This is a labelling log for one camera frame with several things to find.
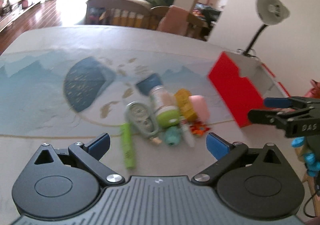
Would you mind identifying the green marker pen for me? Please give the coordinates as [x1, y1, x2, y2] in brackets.
[120, 123, 136, 169]

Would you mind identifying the grey desk lamp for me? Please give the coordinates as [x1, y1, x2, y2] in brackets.
[237, 0, 290, 58]

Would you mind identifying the teal small toy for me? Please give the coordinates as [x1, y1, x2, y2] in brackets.
[164, 126, 181, 146]

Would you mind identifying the pink towel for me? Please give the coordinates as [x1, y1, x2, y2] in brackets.
[157, 6, 189, 36]

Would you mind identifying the red orange toy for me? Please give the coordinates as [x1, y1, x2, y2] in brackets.
[190, 121, 210, 137]

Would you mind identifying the white correction pen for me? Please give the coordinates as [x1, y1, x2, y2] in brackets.
[180, 116, 195, 148]

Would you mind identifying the red water bottle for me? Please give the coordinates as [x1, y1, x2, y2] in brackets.
[304, 79, 320, 99]

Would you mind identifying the spice jar green lid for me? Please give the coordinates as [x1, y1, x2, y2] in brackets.
[136, 73, 180, 129]

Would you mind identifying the yellow small box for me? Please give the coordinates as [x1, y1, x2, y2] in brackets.
[174, 88, 198, 122]

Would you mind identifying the wooden tv console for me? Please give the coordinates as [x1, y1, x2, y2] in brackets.
[1, 0, 45, 32]

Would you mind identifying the wooden chair with towel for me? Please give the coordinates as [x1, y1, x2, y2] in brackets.
[149, 6, 206, 41]

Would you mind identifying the blue gloved hand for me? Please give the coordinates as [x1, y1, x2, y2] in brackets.
[291, 137, 319, 177]

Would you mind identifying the dark wooden chair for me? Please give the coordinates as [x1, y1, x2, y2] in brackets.
[84, 0, 151, 29]

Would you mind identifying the pink round case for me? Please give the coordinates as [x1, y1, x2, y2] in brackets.
[189, 95, 210, 123]

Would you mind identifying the red cardboard box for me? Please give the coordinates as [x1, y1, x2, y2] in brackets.
[208, 51, 289, 127]

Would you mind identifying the blue landscape table mat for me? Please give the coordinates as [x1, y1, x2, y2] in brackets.
[1, 48, 232, 137]

